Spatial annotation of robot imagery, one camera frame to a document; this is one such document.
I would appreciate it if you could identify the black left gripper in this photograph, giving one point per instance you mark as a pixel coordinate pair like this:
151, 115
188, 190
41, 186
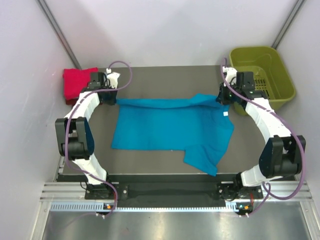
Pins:
112, 101

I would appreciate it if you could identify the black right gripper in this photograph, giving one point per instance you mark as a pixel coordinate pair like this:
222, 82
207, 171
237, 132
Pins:
221, 98

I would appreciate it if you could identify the turquoise t-shirt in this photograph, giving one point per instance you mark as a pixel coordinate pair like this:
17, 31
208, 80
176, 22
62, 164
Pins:
199, 126

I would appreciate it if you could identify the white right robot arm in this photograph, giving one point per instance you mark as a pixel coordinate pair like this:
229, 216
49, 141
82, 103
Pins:
284, 151

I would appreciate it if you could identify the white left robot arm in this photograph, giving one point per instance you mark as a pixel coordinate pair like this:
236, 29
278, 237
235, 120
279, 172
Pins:
73, 132

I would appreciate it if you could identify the dark red folded t-shirt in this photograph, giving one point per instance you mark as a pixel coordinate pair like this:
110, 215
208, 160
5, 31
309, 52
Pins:
71, 102

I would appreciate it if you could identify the green plastic basket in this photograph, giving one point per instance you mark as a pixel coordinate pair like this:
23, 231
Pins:
269, 71

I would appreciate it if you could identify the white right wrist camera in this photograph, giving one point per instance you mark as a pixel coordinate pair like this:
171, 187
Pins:
230, 75

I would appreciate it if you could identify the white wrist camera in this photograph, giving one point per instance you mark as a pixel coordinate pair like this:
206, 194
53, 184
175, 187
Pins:
230, 75
112, 78

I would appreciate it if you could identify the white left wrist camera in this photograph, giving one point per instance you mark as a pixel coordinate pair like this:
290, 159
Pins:
112, 78

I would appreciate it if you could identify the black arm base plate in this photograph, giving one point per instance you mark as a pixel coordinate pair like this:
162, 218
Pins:
213, 190

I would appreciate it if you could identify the aluminium frame rail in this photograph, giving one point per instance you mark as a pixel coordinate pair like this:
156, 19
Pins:
72, 191

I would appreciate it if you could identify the grey slotted cable duct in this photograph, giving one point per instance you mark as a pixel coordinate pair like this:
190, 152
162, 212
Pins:
102, 207

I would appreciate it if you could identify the left aluminium corner post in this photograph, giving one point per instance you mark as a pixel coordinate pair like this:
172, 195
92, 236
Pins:
43, 5

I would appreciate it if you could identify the aluminium corner post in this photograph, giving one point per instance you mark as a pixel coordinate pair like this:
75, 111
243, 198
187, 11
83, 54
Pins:
43, 5
298, 5

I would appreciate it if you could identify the right aluminium corner post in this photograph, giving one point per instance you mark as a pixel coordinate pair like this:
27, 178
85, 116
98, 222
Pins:
298, 5

